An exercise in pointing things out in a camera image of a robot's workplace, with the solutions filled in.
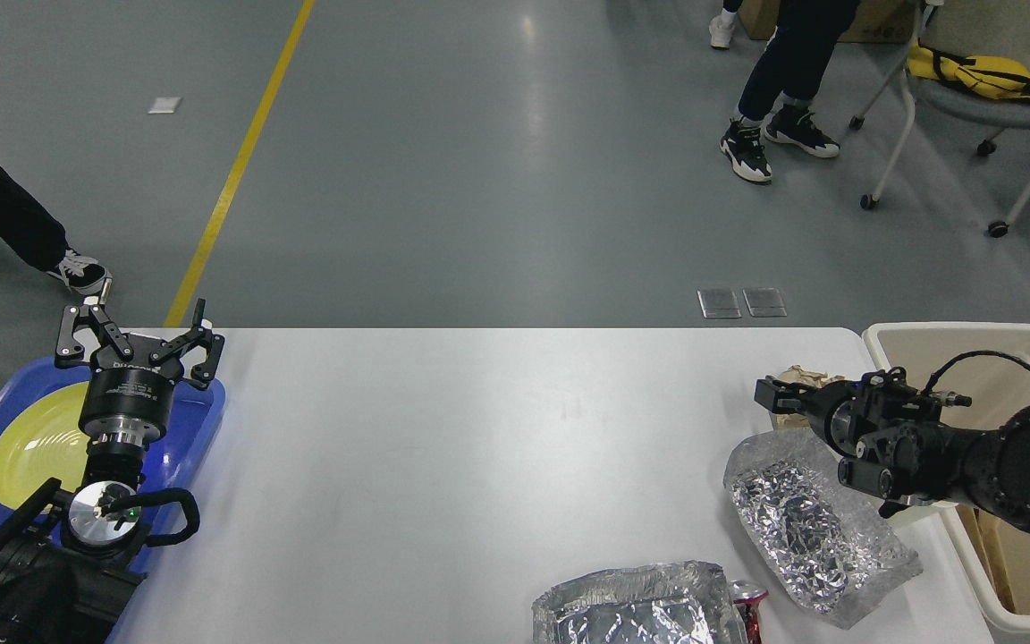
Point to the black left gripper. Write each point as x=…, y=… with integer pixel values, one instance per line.
x=130, y=397

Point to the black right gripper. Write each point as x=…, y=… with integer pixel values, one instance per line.
x=829, y=409

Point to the brown paper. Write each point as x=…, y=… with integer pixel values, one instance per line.
x=799, y=375

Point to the yellow plate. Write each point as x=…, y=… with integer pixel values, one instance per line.
x=44, y=442

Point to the small aluminium foil piece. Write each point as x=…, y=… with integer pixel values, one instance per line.
x=826, y=544

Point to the blue plastic tray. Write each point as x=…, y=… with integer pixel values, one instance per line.
x=171, y=462

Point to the brown paper bag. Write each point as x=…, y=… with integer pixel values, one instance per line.
x=981, y=529

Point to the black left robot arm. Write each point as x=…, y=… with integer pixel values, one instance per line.
x=67, y=556

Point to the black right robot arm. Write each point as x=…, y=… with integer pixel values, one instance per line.
x=894, y=447

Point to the right floor outlet plate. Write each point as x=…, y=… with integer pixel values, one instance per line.
x=765, y=302

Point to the floor outlet plate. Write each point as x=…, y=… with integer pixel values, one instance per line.
x=719, y=303
x=765, y=302

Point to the left floor outlet plate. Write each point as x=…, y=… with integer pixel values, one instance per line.
x=719, y=303

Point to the large crumpled aluminium foil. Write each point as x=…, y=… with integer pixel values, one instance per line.
x=684, y=602

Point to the person in dark jeans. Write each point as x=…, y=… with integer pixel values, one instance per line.
x=776, y=103

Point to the grey office chair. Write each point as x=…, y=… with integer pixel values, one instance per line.
x=1001, y=116

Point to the person in black shorts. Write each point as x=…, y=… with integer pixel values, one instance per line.
x=723, y=24

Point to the yellow bag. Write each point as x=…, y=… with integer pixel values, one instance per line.
x=984, y=76

